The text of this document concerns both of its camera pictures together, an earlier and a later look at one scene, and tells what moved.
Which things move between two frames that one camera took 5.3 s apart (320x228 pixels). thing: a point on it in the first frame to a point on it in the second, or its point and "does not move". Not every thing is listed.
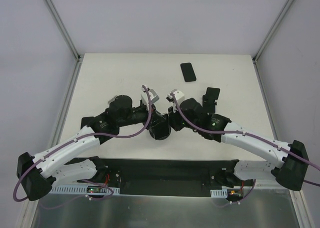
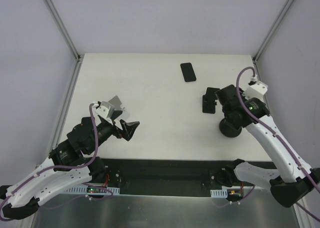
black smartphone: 188,72 does not move
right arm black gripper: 173,120 to 213,98
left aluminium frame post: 80,58 does not move
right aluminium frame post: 275,24 does not move
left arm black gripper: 155,121 to 118,129
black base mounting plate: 181,177 does not move
